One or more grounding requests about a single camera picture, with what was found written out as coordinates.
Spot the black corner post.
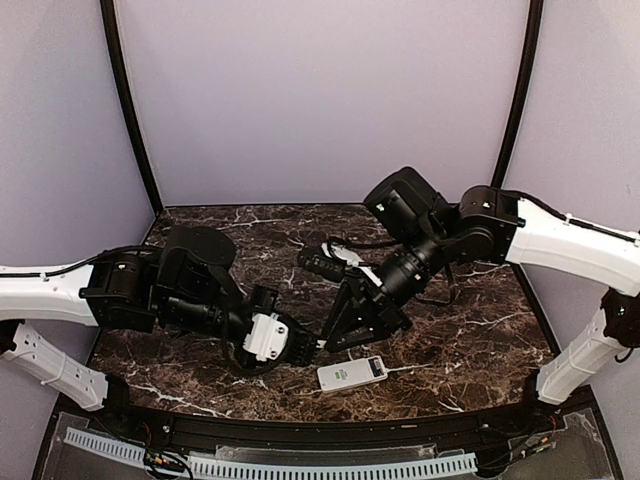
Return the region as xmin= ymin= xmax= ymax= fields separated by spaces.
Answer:
xmin=490 ymin=0 xmax=544 ymax=188
xmin=99 ymin=0 xmax=164 ymax=217

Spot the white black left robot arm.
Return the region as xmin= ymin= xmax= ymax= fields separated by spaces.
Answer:
xmin=1 ymin=226 xmax=315 ymax=436

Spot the black left corner post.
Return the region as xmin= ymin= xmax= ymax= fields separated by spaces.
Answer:
xmin=99 ymin=0 xmax=164 ymax=217

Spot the white remote control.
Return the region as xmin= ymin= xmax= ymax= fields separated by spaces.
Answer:
xmin=316 ymin=356 xmax=388 ymax=392

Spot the black front table rail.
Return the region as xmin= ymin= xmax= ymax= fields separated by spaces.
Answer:
xmin=89 ymin=404 xmax=566 ymax=451

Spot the white slotted cable duct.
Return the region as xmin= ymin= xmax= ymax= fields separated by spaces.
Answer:
xmin=63 ymin=427 xmax=478 ymax=479

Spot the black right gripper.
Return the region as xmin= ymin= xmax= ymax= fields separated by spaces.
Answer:
xmin=319 ymin=220 xmax=451 ymax=353

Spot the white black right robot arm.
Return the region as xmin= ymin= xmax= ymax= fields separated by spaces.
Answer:
xmin=323 ymin=167 xmax=639 ymax=434

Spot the black right corner post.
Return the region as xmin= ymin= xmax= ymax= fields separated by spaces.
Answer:
xmin=490 ymin=0 xmax=544 ymax=188

